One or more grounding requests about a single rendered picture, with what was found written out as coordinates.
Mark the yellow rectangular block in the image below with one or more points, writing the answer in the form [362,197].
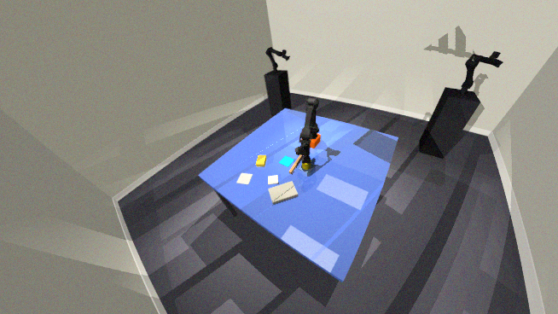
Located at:
[261,160]

